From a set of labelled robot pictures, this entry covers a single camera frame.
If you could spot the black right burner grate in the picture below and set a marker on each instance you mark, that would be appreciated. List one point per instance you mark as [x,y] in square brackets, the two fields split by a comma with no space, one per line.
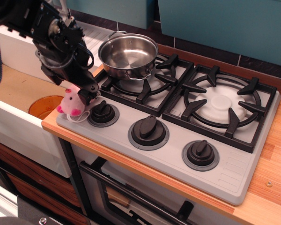
[222,106]

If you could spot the black right stove knob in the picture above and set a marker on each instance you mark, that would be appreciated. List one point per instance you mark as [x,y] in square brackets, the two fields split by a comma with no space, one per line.
[200,155]

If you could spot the black stove knob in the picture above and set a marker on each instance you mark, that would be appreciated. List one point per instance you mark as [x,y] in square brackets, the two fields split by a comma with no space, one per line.
[103,115]
[200,155]
[148,134]

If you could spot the black left stove knob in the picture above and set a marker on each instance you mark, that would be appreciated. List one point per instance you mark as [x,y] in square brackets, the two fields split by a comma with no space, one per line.
[103,115]

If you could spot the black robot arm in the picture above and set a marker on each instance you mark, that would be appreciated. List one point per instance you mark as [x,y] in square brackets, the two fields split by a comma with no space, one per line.
[59,41]

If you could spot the wooden drawer cabinet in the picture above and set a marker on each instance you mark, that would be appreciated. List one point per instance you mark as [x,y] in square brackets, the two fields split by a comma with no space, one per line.
[40,186]

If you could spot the black left burner grate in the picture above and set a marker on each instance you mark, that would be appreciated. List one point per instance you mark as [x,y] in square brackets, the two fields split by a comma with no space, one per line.
[152,94]

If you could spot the black middle stove knob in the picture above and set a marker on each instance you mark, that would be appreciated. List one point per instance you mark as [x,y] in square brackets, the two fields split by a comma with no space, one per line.
[148,134]

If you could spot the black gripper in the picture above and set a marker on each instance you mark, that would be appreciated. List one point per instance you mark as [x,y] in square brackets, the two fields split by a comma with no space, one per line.
[70,70]

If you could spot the grey toy stove top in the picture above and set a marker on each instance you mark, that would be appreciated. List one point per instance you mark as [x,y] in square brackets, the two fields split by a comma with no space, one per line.
[229,180]

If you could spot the white toy sink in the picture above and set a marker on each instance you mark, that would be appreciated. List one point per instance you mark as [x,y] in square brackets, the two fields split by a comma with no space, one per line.
[23,83]

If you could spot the stainless steel pan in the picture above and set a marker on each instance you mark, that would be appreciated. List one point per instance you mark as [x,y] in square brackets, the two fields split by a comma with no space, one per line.
[128,56]

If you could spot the black burner grate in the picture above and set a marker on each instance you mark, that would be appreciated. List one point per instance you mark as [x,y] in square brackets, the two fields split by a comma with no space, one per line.
[222,106]
[152,94]

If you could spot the pink stuffed pig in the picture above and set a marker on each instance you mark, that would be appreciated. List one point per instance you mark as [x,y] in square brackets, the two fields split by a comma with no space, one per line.
[72,106]

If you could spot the oven door with handle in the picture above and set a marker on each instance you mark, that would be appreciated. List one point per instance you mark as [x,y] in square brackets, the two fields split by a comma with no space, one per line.
[126,198]

